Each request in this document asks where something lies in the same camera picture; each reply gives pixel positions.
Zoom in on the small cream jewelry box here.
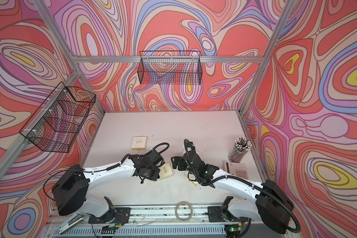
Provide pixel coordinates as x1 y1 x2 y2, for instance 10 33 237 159
159 162 174 180

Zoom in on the cream drawer jewelry box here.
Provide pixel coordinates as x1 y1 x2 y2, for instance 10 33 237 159
131 136 147 150

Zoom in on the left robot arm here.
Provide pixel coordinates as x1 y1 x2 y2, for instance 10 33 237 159
52 142 170 218

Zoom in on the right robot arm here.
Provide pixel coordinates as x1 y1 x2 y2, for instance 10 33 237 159
171 139 301 234

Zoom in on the cream jewelry box front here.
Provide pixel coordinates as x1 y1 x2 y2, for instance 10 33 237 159
185 172 199 187

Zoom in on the cup of pencils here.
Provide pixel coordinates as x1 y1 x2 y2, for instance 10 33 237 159
228 137 252 163

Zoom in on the white stapler tool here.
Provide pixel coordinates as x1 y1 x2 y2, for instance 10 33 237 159
59 212 84 235

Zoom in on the coiled clear cable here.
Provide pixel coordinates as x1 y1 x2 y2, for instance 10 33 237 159
175 201 194 223

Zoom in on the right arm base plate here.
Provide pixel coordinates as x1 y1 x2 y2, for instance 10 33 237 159
206 206 249 223

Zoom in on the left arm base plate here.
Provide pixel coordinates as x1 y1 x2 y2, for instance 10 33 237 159
88 207 131 225

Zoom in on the black wire basket back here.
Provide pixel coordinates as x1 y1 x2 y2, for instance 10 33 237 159
137 50 203 86

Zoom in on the black wire basket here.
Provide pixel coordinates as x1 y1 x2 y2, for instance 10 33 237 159
137 50 203 86
19 82 96 153

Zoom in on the black wire basket left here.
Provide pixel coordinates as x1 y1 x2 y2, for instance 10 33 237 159
19 82 96 153

